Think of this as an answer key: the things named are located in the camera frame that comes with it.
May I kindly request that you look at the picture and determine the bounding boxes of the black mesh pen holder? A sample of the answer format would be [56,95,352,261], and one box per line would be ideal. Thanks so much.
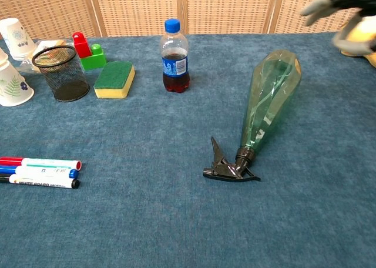
[31,45,90,103]

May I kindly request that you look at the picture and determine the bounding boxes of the green building block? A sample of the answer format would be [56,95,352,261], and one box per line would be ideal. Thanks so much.
[79,43,107,72]

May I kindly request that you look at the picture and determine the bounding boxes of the blue whiteboard marker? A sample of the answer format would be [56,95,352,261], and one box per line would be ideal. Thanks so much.
[0,165,79,179]

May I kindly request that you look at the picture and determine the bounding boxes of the black whiteboard marker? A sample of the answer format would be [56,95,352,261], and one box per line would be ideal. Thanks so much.
[0,175,80,190]

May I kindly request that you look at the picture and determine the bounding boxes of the blue table cloth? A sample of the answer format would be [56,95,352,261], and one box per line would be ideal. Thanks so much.
[0,31,376,268]

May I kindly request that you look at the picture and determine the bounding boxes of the green yellow sponge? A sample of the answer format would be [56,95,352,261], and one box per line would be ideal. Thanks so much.
[93,61,136,99]

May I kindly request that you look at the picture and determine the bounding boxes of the cola bottle blue cap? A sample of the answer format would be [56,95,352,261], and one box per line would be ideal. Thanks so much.
[159,18,190,94]

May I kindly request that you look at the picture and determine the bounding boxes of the packaged sandwich bread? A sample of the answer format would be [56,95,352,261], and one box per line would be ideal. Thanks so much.
[17,38,74,75]

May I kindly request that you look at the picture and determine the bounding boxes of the green spray bottle black trigger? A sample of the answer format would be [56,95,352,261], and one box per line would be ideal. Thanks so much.
[202,49,303,183]

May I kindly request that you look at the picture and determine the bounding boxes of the woven folding screen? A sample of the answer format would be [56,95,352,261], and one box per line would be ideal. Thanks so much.
[0,0,376,41]

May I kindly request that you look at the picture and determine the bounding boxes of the red building block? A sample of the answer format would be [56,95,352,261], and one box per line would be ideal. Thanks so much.
[72,31,92,59]

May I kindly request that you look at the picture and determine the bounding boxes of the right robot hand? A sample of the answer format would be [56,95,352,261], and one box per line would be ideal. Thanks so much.
[299,0,376,56]

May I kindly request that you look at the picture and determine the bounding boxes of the yellow plush toy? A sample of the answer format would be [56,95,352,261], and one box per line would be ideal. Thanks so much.
[340,15,376,68]

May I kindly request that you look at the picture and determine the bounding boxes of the red whiteboard marker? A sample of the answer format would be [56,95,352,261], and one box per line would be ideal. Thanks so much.
[0,156,83,171]

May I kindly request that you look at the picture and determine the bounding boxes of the white paper cup stack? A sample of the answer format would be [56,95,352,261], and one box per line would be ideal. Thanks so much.
[0,17,38,61]

